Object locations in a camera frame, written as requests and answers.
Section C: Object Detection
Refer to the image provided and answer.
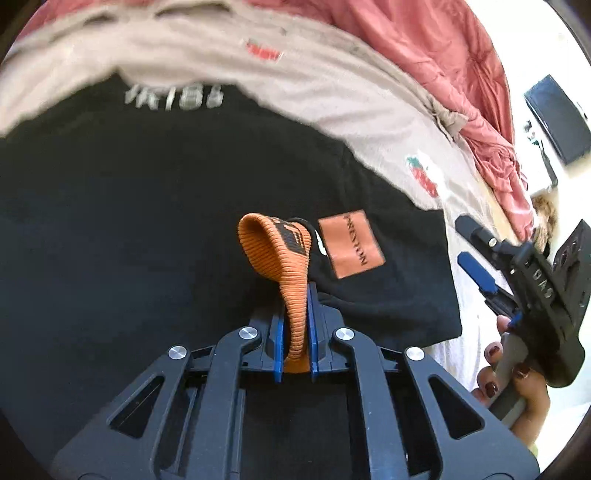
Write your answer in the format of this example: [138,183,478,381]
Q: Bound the black sweater orange cuffs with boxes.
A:
[1,76,462,465]

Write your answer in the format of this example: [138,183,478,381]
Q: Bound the right hand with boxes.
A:
[472,341,551,450]

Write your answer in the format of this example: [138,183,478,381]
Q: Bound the black monitor screen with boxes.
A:
[524,75,591,165]

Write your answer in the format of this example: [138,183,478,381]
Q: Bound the salmon red comforter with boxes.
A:
[16,1,536,241]

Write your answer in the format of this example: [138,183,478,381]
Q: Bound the pink patterned duvet cover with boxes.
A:
[0,4,514,388]

